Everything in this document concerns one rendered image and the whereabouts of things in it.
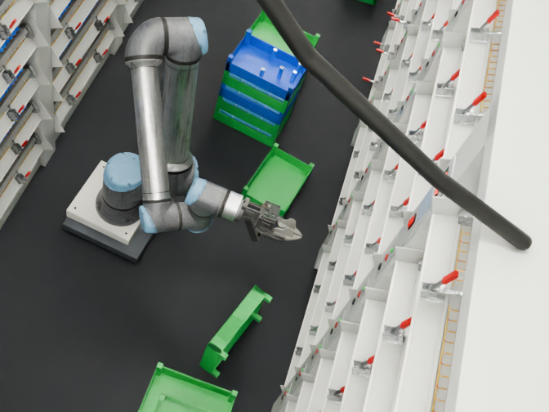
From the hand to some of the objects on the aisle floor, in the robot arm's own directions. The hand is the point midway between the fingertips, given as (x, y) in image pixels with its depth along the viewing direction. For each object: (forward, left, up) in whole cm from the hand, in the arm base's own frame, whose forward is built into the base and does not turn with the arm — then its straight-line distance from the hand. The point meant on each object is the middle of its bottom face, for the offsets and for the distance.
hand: (296, 236), depth 228 cm
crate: (-33, +90, -68) cm, 118 cm away
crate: (-9, -61, -57) cm, 84 cm away
